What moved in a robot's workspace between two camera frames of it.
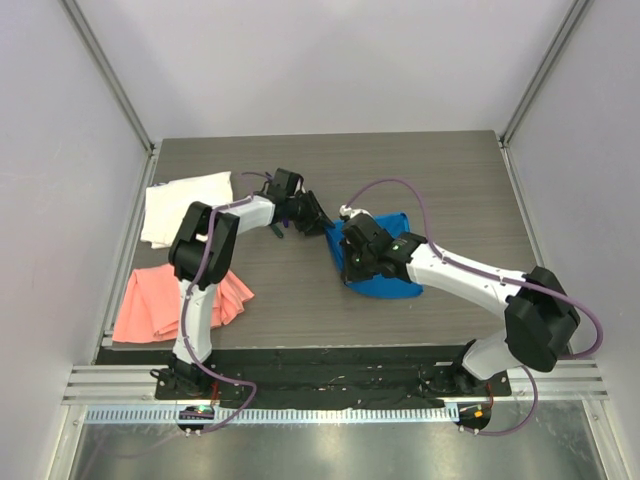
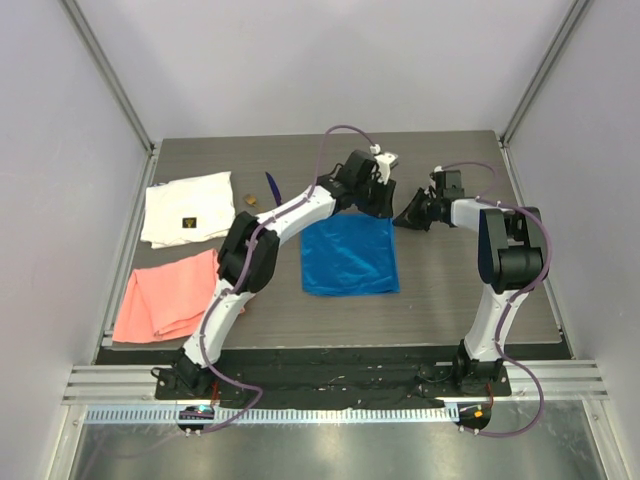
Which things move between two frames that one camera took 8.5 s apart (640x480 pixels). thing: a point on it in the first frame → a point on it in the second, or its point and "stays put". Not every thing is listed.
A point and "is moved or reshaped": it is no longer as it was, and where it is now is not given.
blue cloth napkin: (396, 225) is moved or reshaped
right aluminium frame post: (575, 13) stays put
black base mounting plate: (315, 377) stays put
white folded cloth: (166, 203) stays put
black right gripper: (350, 273) → (411, 218)
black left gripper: (311, 225) → (383, 204)
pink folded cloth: (149, 309) stays put
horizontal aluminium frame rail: (546, 381) stays put
